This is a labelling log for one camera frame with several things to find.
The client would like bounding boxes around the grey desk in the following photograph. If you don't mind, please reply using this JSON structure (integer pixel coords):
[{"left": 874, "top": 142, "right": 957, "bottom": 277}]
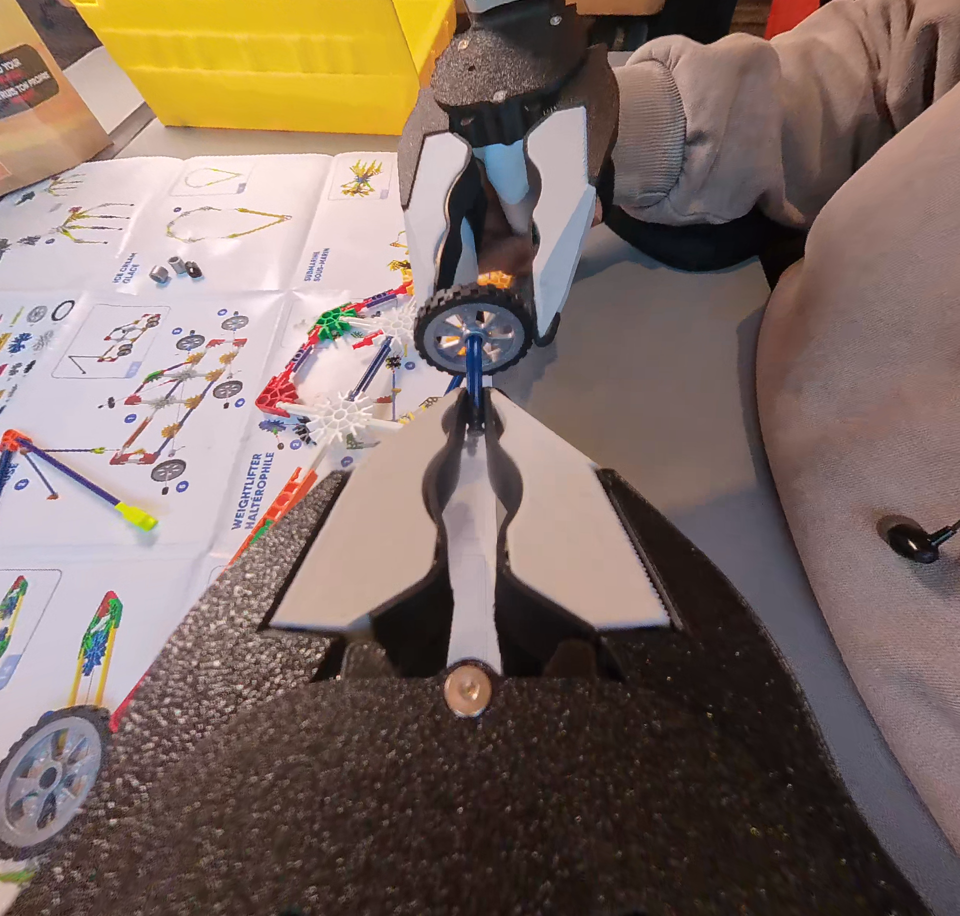
[{"left": 0, "top": 46, "right": 960, "bottom": 916}]

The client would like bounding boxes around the yellow plastic bin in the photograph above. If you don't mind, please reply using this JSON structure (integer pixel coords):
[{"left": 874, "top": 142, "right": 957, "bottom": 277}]
[{"left": 56, "top": 0, "right": 457, "bottom": 139}]

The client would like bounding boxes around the colourful construction toy model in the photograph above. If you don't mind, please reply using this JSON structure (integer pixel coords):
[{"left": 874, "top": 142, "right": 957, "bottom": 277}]
[{"left": 225, "top": 276, "right": 459, "bottom": 560}]

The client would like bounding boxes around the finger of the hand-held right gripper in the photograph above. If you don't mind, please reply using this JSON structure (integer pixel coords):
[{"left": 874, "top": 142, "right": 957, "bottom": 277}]
[
  {"left": 525, "top": 105, "right": 598, "bottom": 346},
  {"left": 404, "top": 133, "right": 481, "bottom": 313}
]

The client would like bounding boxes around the blue rod V-shaped assembly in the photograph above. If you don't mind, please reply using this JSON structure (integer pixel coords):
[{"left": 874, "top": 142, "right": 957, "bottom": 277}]
[{"left": 0, "top": 427, "right": 160, "bottom": 535}]

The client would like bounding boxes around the cardboard toy box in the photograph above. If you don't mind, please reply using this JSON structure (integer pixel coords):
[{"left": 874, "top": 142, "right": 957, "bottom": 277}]
[{"left": 0, "top": 0, "right": 115, "bottom": 200}]

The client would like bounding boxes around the small black toy wheel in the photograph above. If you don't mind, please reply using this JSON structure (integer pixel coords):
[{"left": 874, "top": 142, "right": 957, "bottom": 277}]
[
  {"left": 0, "top": 705, "right": 115, "bottom": 860},
  {"left": 414, "top": 282, "right": 538, "bottom": 379}
]

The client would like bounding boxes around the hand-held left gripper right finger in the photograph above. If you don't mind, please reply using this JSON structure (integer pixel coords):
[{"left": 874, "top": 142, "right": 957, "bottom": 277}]
[{"left": 483, "top": 391, "right": 672, "bottom": 674}]

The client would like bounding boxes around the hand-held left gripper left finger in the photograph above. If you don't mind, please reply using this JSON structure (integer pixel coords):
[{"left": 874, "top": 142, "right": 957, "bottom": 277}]
[{"left": 267, "top": 396, "right": 460, "bottom": 674}]

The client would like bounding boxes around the black cord with round end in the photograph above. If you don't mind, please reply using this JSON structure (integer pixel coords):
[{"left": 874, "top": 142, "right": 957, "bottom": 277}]
[{"left": 876, "top": 513, "right": 960, "bottom": 566}]

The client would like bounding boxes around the black rounded object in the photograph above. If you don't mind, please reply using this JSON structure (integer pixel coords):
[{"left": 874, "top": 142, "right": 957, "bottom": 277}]
[{"left": 606, "top": 201, "right": 784, "bottom": 274}]

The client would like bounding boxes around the printed instruction sheet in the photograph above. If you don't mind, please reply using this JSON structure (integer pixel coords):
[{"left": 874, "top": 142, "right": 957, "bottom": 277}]
[{"left": 0, "top": 151, "right": 459, "bottom": 857}]

